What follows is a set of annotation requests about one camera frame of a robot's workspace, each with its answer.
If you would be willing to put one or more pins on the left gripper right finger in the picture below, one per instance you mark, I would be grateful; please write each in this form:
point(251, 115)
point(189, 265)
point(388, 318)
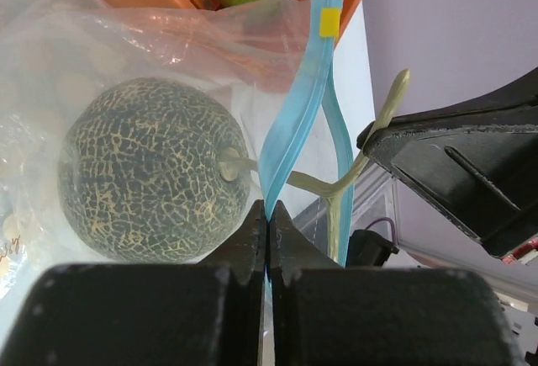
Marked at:
point(324, 314)

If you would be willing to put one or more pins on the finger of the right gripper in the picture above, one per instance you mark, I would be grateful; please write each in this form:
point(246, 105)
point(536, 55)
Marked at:
point(475, 162)

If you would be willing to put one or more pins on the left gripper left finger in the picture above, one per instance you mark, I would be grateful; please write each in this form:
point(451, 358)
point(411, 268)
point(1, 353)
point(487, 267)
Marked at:
point(208, 313)

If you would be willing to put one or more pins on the netted green melon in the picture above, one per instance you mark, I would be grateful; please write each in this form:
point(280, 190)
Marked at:
point(154, 171)

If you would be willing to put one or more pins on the clear blue-zipper zip bag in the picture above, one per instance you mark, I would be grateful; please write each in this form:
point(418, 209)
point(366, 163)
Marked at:
point(269, 63)

